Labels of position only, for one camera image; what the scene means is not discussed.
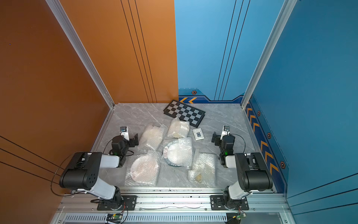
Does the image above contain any left green circuit board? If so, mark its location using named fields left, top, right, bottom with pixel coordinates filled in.
left=106, top=213, right=123, bottom=224

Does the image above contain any black white checkerboard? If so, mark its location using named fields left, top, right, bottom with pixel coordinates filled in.
left=163, top=100, right=206, bottom=128

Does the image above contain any bubble wrapped item far centre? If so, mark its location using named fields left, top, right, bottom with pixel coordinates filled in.
left=167, top=118, right=190, bottom=138

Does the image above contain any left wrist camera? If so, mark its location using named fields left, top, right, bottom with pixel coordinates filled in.
left=120, top=126, right=130, bottom=141

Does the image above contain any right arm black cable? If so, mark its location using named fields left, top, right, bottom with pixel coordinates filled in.
left=231, top=133, right=247, bottom=154

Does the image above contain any bubble wrapped pink plate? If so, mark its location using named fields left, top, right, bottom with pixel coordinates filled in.
left=125, top=151, right=162, bottom=187

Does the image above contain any aluminium front rail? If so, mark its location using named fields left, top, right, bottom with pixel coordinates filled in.
left=56, top=187, right=290, bottom=213

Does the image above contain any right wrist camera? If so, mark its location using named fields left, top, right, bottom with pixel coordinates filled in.
left=221, top=126, right=230, bottom=140

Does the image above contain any left aluminium corner post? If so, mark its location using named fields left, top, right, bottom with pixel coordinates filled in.
left=46, top=0, right=115, bottom=109

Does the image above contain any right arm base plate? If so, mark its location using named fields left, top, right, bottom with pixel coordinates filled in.
left=210, top=195, right=249, bottom=211

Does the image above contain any bubble wrapped plate far left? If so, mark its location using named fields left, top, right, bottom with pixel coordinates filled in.
left=138, top=124, right=168, bottom=152

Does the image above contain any right green circuit board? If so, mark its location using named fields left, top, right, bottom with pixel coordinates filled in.
left=225, top=212, right=247, bottom=224

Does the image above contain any right aluminium corner post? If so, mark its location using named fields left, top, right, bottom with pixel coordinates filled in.
left=241, top=0, right=297, bottom=110

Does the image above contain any green circuit board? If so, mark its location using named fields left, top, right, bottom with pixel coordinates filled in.
left=106, top=213, right=123, bottom=224
left=225, top=212, right=247, bottom=224

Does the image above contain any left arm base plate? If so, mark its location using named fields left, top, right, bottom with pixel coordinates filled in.
left=97, top=195, right=138, bottom=212

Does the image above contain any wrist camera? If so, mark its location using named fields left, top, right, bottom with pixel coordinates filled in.
left=120, top=126, right=130, bottom=141
left=221, top=126, right=230, bottom=140

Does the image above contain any bubble wrap of yellow plate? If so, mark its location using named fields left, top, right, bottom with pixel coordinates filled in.
left=188, top=150, right=217, bottom=188

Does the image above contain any yellow dinner plate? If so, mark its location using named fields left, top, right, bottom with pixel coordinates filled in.
left=194, top=173, right=203, bottom=183

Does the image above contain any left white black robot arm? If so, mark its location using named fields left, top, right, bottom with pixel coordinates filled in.
left=59, top=134, right=139, bottom=211

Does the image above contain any bubble wrapped white blue plate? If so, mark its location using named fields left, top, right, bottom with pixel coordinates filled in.
left=162, top=137, right=194, bottom=168

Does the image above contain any white vented cable duct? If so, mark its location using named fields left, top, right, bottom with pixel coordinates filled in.
left=61, top=213, right=227, bottom=224

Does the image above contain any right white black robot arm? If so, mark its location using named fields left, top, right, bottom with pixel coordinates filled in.
left=212, top=133, right=274, bottom=210

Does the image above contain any aluminium corner post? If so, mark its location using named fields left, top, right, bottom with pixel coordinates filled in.
left=46, top=0, right=115, bottom=109
left=241, top=0, right=297, bottom=110

